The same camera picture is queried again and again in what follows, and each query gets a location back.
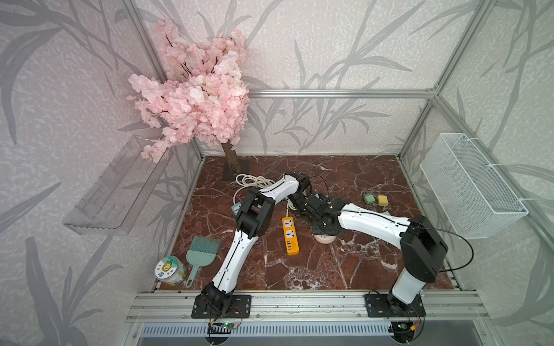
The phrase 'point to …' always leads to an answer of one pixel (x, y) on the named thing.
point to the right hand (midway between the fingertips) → (318, 228)
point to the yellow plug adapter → (382, 200)
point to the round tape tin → (171, 270)
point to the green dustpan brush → (203, 252)
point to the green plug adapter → (369, 198)
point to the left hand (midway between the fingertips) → (316, 223)
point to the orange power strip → (290, 236)
